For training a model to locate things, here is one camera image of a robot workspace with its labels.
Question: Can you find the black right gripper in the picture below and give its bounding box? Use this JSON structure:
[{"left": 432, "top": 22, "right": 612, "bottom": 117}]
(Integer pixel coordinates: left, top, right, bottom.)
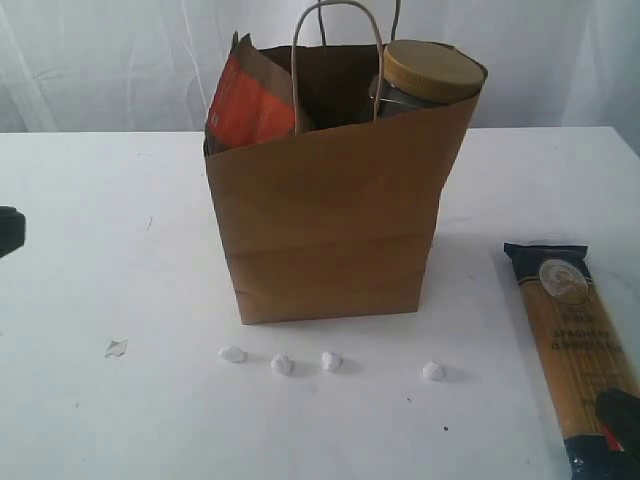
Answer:
[{"left": 596, "top": 389, "right": 639, "bottom": 445}]

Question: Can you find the brown paper shopping bag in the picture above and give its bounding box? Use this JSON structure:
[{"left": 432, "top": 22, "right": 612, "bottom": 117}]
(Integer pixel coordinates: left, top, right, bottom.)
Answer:
[{"left": 204, "top": 36, "right": 482, "bottom": 325}]

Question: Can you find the nut jar gold lid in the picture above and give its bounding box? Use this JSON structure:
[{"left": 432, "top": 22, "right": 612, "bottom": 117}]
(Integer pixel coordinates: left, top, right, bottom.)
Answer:
[{"left": 369, "top": 40, "right": 488, "bottom": 118}]

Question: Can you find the brown kraft pouch orange label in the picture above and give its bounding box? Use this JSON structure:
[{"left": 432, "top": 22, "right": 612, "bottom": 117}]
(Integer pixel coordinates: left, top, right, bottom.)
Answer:
[{"left": 203, "top": 34, "right": 317, "bottom": 156}]

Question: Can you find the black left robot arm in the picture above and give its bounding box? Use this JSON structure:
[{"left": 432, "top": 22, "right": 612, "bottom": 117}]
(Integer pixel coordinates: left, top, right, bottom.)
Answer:
[{"left": 0, "top": 206, "right": 26, "bottom": 258}]

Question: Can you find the spaghetti packet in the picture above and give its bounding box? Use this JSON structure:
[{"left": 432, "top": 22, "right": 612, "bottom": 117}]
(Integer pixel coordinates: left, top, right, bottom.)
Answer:
[{"left": 504, "top": 243, "right": 639, "bottom": 451}]

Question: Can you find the small torn paper scrap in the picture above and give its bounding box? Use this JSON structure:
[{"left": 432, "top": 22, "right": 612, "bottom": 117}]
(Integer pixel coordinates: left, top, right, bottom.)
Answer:
[{"left": 105, "top": 339, "right": 128, "bottom": 358}]

